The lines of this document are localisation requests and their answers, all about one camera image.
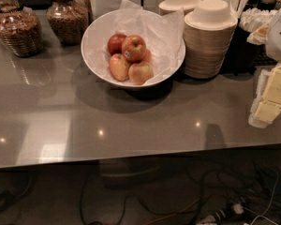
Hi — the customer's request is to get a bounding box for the red apple back right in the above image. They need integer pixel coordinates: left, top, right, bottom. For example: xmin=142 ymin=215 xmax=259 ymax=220
xmin=142 ymin=49 xmax=152 ymax=62

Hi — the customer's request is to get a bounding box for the dark bottle with cork left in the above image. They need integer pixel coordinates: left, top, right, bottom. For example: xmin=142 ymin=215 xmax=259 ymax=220
xmin=259 ymin=0 xmax=275 ymax=10

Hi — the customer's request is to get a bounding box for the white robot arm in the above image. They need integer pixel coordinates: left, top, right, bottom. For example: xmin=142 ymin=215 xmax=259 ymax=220
xmin=248 ymin=8 xmax=281 ymax=128

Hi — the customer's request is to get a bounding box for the yellow-red apple front left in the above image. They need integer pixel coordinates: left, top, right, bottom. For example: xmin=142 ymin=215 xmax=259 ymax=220
xmin=109 ymin=53 xmax=131 ymax=82

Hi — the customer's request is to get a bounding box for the yellow-red apple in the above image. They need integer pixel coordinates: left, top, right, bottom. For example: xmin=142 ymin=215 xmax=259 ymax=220
xmin=128 ymin=61 xmax=154 ymax=85
xmin=109 ymin=53 xmax=131 ymax=82

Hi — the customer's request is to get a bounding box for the white cable on floor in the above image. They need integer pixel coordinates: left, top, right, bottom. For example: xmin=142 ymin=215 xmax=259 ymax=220
xmin=243 ymin=169 xmax=281 ymax=225

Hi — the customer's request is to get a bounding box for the power strip on floor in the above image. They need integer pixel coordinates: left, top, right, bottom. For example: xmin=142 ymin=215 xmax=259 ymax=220
xmin=196 ymin=203 xmax=244 ymax=225

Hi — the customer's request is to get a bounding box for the black cable on floor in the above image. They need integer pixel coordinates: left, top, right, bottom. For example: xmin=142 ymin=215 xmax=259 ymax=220
xmin=79 ymin=159 xmax=273 ymax=225

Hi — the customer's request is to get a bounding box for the glass jar of granola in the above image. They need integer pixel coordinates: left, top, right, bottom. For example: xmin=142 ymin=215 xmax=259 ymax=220
xmin=0 ymin=0 xmax=43 ymax=57
xmin=46 ymin=0 xmax=88 ymax=45

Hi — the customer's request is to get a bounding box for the front stack of paper bowls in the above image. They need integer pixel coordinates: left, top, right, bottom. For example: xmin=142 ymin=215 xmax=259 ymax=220
xmin=182 ymin=0 xmax=238 ymax=80

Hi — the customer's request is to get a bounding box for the stack of paper bowls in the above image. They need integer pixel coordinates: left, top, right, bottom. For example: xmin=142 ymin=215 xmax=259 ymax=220
xmin=182 ymin=0 xmax=238 ymax=80
xmin=158 ymin=0 xmax=200 ymax=15

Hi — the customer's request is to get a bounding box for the red-yellow apple with sticker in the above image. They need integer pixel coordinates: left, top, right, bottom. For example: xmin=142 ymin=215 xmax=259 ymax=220
xmin=122 ymin=35 xmax=147 ymax=62

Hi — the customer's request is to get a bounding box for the back stack of paper bowls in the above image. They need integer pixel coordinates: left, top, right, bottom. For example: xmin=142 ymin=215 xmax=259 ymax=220
xmin=158 ymin=0 xmax=200 ymax=15

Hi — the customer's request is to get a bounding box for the yellow-red apple front right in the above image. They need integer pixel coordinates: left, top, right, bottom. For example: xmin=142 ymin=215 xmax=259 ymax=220
xmin=128 ymin=61 xmax=154 ymax=85

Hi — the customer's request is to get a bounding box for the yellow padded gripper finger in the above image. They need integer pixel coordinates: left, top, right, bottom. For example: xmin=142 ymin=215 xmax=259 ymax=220
xmin=248 ymin=62 xmax=281 ymax=128

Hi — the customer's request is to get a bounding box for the orange cable on floor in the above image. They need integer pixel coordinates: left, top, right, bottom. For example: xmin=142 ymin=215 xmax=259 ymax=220
xmin=143 ymin=197 xmax=210 ymax=225

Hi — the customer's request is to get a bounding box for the white bowl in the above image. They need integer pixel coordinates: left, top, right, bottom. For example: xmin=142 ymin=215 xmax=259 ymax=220
xmin=80 ymin=8 xmax=186 ymax=90

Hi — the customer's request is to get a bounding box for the glass jar of granola left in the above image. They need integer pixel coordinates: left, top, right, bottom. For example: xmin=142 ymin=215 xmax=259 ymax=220
xmin=0 ymin=0 xmax=43 ymax=57

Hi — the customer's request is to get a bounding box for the dark red apple back left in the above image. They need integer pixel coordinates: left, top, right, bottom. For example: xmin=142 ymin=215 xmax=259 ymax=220
xmin=107 ymin=33 xmax=126 ymax=55

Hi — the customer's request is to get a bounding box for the black caddy with napkins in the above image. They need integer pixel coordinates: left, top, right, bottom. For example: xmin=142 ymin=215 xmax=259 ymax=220
xmin=220 ymin=8 xmax=276 ymax=75

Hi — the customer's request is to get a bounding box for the white paper liner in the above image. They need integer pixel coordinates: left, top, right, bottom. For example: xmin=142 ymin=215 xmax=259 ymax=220
xmin=86 ymin=0 xmax=185 ymax=86

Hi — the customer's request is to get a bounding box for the glass jar of granola middle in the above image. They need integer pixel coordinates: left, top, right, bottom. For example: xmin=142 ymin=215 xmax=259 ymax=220
xmin=46 ymin=0 xmax=88 ymax=45

